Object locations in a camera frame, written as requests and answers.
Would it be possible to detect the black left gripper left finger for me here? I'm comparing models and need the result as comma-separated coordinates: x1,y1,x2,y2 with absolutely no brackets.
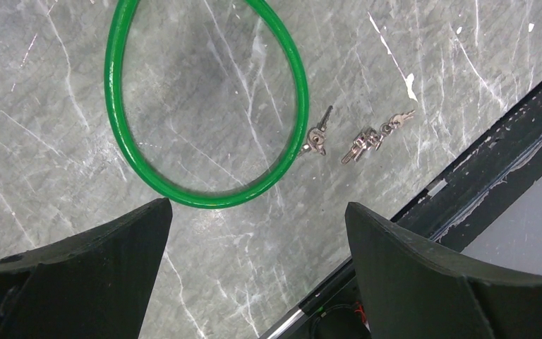
0,198,172,338

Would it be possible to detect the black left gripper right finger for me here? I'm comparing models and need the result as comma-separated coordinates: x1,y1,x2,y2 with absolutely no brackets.
345,202,542,338

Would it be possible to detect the silver key bunch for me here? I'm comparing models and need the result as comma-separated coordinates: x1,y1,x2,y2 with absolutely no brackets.
341,109,415,165

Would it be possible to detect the small silver key pair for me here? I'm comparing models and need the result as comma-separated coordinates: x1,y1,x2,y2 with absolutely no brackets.
297,105,333,157

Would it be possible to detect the green cable lock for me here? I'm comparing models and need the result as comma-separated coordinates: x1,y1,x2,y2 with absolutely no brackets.
104,0,310,209

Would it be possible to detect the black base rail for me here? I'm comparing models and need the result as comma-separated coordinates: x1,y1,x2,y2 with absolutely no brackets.
265,81,542,338

